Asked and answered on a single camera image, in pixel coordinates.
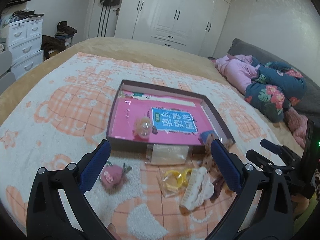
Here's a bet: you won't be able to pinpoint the blue floral quilt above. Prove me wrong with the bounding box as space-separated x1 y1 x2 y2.
245 57 307 123

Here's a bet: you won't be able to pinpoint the white drawer cabinet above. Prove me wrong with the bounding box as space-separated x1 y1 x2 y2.
1 16 43 80

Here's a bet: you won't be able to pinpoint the grey pillow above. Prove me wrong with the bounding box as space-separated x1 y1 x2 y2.
228 38 320 116

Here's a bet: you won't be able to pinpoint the dark red hair clip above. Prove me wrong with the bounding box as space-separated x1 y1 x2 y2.
210 176 233 203

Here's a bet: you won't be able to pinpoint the white claw hair clip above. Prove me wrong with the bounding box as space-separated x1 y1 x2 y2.
179 167 215 211

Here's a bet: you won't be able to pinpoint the yellow rings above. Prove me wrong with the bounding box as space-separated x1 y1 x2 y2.
157 168 194 198

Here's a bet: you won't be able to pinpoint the grey chair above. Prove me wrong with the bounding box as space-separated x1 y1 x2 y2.
0 50 16 94

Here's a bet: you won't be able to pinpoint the blue small packet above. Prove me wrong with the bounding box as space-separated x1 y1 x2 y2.
199 130 215 144

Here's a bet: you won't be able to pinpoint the pink jacket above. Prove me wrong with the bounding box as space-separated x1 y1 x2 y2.
214 54 258 95

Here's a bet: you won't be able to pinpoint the white wardrobe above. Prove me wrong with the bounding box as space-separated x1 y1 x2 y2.
115 0 231 57

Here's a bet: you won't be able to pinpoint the white door with bags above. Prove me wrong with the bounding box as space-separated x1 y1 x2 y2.
84 0 122 39

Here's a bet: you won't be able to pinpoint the person's right hand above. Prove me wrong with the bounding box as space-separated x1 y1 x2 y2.
291 194 310 218

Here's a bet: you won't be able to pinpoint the pink children's book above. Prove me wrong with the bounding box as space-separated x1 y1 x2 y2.
106 90 216 146

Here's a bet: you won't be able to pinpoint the beige sheer bow hair clip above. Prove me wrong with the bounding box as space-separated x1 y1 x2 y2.
200 133 222 179

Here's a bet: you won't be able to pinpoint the person's left hand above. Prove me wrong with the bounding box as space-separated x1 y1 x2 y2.
107 223 121 240

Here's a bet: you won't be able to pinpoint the dark clothes pile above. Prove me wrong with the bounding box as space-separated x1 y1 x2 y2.
41 21 78 60

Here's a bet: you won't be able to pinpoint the brown shallow cardboard box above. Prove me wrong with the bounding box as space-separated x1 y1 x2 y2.
106 80 234 152

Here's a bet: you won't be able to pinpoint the clear tape patch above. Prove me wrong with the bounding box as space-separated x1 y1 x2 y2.
145 144 193 166

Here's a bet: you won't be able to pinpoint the tan bed cover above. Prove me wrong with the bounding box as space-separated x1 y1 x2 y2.
0 36 308 160

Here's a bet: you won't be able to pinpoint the pink fluffy pompom clip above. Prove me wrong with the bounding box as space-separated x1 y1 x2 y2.
99 161 132 191

